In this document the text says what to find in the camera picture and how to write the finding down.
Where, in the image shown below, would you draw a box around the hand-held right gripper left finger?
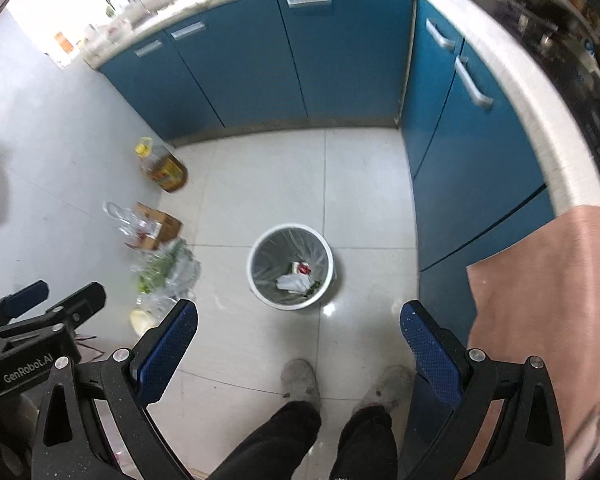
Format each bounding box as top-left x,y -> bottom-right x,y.
30,299 -> 199,480

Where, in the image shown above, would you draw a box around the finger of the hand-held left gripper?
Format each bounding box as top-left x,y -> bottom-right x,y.
0,280 -> 50,330
0,282 -> 106,350

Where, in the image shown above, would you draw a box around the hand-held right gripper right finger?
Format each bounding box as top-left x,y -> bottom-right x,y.
399,300 -> 566,480

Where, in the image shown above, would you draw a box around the white round trash bin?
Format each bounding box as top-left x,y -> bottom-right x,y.
247,223 -> 336,309

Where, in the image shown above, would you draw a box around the cream round lid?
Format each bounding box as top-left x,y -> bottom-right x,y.
129,309 -> 157,337

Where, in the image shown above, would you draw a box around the person's grey right shoe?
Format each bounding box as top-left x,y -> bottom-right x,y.
351,364 -> 414,412

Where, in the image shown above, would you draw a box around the person's grey shoe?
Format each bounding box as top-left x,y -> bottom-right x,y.
351,364 -> 414,412
279,358 -> 323,407

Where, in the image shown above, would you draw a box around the clear bag with greens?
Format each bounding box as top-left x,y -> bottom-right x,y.
134,239 -> 202,307

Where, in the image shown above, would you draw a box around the blue cabinet door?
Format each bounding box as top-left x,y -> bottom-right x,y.
99,35 -> 227,145
417,185 -> 557,346
411,40 -> 549,272
275,0 -> 414,122
399,0 -> 467,181
164,0 -> 309,130

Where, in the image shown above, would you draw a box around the clear plastic bottle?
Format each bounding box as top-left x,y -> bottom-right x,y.
104,201 -> 151,242

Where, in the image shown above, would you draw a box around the person's right leg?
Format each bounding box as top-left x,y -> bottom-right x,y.
327,405 -> 399,480

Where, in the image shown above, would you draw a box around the person's leg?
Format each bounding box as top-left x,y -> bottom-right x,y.
211,400 -> 324,480
327,405 -> 399,480

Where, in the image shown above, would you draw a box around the brown cardboard box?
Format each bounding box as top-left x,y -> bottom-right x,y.
125,201 -> 183,251

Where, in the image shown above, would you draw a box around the pink cloth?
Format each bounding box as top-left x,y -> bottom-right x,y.
466,204 -> 600,463

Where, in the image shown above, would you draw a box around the person's grey left shoe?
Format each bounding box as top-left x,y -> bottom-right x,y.
279,358 -> 323,407

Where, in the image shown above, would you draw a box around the person's left leg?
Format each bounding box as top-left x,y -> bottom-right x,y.
211,400 -> 324,480

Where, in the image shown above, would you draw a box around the white crumpled paper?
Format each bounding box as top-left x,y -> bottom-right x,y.
275,272 -> 312,295

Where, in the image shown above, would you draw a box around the yellow cooking oil bottle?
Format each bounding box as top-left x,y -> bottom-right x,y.
134,136 -> 189,194

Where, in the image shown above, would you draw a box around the blue kitchen cabinets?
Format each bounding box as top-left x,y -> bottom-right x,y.
82,0 -> 600,212

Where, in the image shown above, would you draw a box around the black glass stove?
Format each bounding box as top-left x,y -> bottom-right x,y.
480,0 -> 600,191

